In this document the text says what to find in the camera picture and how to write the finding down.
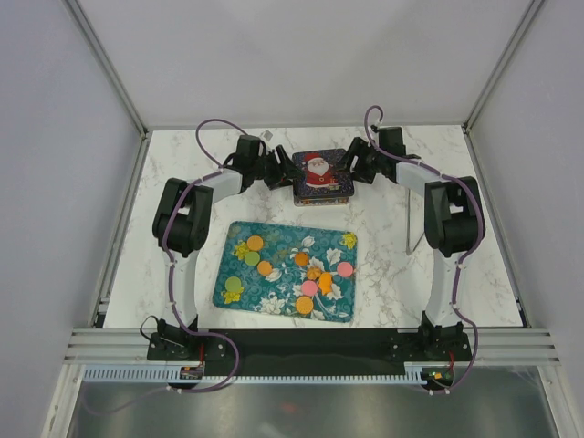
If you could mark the orange round cookie top left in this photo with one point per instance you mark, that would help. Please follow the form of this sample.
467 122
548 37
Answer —
255 243

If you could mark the orange round cookie bottom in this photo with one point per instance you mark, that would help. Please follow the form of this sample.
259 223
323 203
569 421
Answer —
304 305

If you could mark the teal floral tray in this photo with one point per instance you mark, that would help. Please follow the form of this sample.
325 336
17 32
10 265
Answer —
291 250

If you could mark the square cookie tin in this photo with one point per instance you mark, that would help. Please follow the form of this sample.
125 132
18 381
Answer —
320 201

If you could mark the pink round cookie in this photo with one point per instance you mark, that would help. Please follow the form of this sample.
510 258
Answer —
309 288
345 269

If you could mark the metal tongs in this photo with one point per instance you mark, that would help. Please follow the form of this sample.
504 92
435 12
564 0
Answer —
410 247

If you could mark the orange round cookie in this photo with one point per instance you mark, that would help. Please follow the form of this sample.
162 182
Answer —
304 305
264 268
255 243

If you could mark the green round cookie lower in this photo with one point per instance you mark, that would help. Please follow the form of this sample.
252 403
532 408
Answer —
233 284

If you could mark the pink round cookie right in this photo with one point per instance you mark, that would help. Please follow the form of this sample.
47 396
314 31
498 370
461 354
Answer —
345 269

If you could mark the aluminium frame rail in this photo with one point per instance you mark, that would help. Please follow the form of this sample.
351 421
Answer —
496 346

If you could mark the black mounting base plate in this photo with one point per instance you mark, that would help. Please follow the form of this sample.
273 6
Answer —
314 351

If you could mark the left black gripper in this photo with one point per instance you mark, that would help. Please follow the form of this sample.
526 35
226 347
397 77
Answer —
289 172

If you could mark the green round cookie upper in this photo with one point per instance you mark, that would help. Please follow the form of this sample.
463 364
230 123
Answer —
252 258

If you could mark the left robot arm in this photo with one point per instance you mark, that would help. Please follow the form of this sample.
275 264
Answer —
181 227

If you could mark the orange round cookie left centre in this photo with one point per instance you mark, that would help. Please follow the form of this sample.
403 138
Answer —
264 268

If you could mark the white cable duct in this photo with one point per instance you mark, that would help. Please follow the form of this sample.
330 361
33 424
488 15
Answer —
176 374

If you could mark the pink round cookie lower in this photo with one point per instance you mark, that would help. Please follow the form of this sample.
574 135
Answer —
309 288

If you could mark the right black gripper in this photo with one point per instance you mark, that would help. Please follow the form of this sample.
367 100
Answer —
359 149

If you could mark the orange flower cookie lower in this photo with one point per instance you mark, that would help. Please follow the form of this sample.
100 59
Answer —
325 283

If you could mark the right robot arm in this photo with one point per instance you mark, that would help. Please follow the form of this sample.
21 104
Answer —
454 227

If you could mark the orange round cookie mid right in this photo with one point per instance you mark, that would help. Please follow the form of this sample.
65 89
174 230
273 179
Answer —
313 273

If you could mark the gold tin lid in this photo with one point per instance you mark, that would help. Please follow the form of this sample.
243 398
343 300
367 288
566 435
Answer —
321 179

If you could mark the green round cookie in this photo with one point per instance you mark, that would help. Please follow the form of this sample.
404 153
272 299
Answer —
252 258
233 284

